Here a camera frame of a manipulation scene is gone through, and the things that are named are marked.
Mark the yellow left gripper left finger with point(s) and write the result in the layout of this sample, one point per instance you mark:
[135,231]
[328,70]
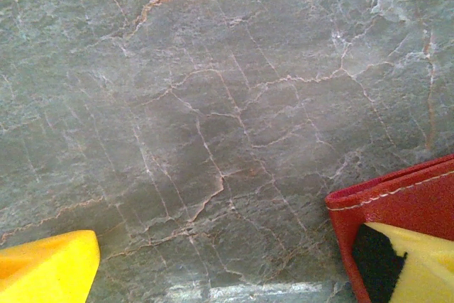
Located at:
[42,271]

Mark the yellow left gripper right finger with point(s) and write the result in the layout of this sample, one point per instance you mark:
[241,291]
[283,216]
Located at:
[425,271]

